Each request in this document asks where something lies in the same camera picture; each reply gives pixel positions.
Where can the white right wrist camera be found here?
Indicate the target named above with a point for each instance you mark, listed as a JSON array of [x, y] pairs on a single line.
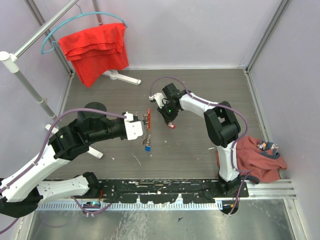
[[157, 97]]

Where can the red cloth on hanger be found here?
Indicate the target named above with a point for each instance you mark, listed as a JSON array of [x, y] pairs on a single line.
[[96, 50]]

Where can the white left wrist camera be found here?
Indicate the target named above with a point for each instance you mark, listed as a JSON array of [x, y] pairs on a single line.
[[131, 128]]

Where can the silver key with red tag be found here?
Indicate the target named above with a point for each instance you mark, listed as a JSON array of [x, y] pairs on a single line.
[[171, 125]]

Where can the slotted cable duct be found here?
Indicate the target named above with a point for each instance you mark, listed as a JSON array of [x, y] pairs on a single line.
[[179, 205]]

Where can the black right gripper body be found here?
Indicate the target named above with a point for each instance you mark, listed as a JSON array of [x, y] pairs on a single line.
[[169, 113]]

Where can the white clothes rack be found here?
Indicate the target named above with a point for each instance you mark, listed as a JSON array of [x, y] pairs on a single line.
[[22, 119]]

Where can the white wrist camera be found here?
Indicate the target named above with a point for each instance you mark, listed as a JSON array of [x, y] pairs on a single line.
[[157, 97], [131, 128]]

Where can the crumpled maroon shirt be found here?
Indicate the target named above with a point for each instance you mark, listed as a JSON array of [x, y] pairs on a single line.
[[255, 157]]

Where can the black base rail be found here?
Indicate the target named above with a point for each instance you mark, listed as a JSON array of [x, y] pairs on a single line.
[[160, 191]]

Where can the blue key tag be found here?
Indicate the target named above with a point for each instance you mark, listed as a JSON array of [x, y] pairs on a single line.
[[147, 148]]

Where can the teal clothes hanger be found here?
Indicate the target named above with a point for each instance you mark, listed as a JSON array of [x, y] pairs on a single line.
[[58, 27]]

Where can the metal key organizer red handle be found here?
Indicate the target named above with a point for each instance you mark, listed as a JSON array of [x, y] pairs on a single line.
[[147, 136]]

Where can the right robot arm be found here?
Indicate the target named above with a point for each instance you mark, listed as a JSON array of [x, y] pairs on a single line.
[[221, 124]]

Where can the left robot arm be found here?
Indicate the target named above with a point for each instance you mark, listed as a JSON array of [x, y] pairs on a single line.
[[25, 190]]

